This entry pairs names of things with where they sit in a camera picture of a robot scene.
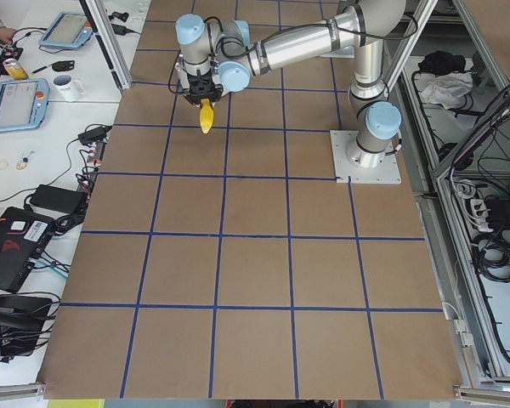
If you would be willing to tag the far blue teach pendant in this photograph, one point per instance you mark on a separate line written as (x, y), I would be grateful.
(69, 31)

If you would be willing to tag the white mug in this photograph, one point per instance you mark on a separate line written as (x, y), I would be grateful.
(69, 88)

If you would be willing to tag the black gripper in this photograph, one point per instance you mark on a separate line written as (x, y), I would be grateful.
(201, 86)

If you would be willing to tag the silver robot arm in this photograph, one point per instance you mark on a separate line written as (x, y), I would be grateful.
(217, 58)

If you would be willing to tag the black laptop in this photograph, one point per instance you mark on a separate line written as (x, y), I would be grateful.
(23, 237)

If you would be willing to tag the yellow corn cob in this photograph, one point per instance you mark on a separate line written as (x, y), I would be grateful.
(206, 117)

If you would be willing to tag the blue teach pendant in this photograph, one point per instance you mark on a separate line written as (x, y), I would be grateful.
(69, 31)
(23, 104)

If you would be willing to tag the aluminium frame post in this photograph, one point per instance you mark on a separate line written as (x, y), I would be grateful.
(106, 38)

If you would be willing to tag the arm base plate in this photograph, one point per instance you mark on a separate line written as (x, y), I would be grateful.
(356, 166)

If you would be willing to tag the black power brick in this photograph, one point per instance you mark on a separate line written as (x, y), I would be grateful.
(58, 199)

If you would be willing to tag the near blue teach pendant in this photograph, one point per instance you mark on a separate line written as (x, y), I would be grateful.
(23, 104)

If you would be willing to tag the black power adapter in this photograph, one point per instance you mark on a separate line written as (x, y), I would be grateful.
(93, 135)

